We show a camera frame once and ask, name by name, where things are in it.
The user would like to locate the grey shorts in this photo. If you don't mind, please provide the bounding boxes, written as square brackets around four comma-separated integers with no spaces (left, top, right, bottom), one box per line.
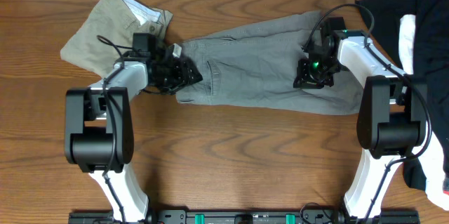
[175,11,363,115]

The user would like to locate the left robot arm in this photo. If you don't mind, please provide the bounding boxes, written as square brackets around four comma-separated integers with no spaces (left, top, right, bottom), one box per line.
[65,33,203,223]

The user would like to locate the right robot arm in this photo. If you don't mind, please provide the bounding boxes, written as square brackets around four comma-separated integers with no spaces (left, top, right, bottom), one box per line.
[293,17,431,223]

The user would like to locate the folded khaki shorts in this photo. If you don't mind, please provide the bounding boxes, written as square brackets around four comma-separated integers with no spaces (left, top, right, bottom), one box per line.
[60,0,173,77]

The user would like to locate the black garment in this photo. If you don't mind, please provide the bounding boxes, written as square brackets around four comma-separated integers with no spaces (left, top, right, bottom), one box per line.
[355,0,448,192]

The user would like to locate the left green clamp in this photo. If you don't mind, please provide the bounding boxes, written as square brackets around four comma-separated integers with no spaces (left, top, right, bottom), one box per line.
[194,214,205,224]

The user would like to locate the green clamp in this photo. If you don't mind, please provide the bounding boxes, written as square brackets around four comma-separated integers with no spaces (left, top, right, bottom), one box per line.
[286,214,295,224]
[194,214,205,224]

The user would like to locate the right green clamp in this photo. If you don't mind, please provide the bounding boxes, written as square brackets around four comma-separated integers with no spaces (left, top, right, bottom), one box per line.
[286,214,295,224]

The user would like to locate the left black cable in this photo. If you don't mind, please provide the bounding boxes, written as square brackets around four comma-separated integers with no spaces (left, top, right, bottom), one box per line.
[96,34,129,224]

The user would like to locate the black cable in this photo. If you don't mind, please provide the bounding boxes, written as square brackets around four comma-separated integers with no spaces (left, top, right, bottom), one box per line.
[302,3,433,224]
[96,34,129,224]

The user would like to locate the right black cable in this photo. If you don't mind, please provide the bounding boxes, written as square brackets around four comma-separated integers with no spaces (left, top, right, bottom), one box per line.
[302,3,433,224]

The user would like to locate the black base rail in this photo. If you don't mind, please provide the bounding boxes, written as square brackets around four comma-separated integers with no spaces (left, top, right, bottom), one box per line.
[68,206,421,224]

